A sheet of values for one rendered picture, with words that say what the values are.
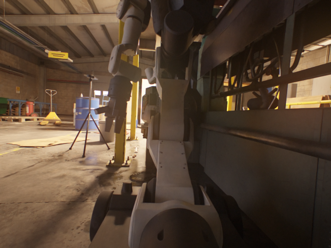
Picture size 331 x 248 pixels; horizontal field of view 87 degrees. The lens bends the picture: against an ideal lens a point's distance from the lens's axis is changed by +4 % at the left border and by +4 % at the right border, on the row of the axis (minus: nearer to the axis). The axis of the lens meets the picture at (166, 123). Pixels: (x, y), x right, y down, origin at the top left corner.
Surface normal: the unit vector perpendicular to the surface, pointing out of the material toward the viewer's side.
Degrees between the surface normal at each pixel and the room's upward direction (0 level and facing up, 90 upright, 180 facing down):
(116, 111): 80
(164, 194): 45
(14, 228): 0
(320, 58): 90
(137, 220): 64
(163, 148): 25
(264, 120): 90
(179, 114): 55
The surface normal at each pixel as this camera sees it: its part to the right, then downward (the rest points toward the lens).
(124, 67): 0.61, 0.00
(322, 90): -0.99, -0.05
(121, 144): 0.11, 0.06
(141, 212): 0.05, -0.52
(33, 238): 0.06, -1.00
